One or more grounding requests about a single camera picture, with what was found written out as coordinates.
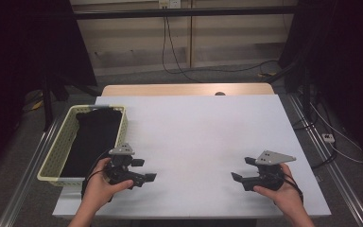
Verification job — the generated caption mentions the black curtain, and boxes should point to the black curtain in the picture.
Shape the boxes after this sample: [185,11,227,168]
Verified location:
[0,0,98,179]
[277,0,363,163]

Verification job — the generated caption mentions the white power strip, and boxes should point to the white power strip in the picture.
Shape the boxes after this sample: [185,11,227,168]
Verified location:
[321,132,336,144]

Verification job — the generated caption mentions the black floor cable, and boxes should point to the black floor cable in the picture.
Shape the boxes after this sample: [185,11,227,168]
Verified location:
[292,94,339,169]

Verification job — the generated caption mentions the person's right hand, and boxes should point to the person's right hand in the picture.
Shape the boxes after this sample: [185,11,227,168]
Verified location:
[252,162,304,213]

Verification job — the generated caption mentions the pale yellow plastic basket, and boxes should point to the pale yellow plastic basket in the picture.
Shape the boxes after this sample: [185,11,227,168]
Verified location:
[37,104,130,188]

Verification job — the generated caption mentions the wooden table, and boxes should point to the wooden table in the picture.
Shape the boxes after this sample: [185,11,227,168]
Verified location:
[101,82,276,97]

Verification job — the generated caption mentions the person's left hand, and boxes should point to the person's left hand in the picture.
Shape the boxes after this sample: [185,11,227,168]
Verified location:
[81,157,135,212]

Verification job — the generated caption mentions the black horizontal bar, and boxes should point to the black horizontal bar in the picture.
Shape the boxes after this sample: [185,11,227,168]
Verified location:
[73,5,298,21]

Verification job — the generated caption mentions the white table board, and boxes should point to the white table board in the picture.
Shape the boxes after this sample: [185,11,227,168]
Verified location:
[52,94,333,220]

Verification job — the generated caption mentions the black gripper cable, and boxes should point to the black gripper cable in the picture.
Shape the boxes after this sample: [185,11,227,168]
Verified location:
[283,171,305,204]
[80,148,114,203]

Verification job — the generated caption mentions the black cloth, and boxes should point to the black cloth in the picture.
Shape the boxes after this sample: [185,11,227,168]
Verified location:
[60,107,124,179]

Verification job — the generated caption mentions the white floor cable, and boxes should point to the white floor cable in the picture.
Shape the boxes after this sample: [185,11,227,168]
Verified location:
[309,101,363,165]

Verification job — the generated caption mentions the long black wall cable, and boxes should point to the long black wall cable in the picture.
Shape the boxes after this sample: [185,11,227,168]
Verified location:
[161,8,280,76]

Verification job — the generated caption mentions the white wall outlet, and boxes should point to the white wall outlet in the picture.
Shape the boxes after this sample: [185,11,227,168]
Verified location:
[158,0,182,9]

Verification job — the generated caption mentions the black metal stand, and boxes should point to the black metal stand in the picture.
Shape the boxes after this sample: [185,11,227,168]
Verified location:
[40,70,103,132]

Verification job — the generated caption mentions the aluminium floor rail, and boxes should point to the aluminium floor rail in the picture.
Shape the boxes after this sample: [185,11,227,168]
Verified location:
[286,94,363,227]
[0,115,62,227]

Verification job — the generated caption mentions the short black wall cable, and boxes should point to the short black wall cable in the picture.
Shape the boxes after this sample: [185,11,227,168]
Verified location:
[164,16,202,84]

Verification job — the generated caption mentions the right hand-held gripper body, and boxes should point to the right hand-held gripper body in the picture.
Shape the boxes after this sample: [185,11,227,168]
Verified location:
[241,149,297,193]

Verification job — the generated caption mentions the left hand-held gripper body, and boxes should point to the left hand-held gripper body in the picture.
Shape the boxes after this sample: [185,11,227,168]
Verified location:
[103,142,147,190]

